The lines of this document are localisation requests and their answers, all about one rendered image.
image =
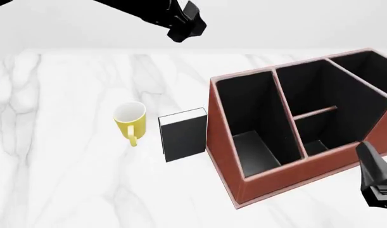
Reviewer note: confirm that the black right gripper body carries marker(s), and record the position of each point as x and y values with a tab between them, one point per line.
381	196

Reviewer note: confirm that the black book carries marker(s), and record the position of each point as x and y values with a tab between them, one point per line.
183	137

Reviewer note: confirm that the yellow mug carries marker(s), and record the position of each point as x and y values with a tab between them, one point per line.
134	123

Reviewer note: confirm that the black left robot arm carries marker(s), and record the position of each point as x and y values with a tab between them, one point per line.
139	12

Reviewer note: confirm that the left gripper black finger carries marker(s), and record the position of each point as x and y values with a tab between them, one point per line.
178	36
198	27

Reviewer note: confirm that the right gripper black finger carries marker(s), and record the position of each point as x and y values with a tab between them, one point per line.
373	166

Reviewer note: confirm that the red-brown desk caddy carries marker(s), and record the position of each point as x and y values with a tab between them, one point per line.
266	175

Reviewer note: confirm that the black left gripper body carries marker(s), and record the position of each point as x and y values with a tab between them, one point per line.
177	20

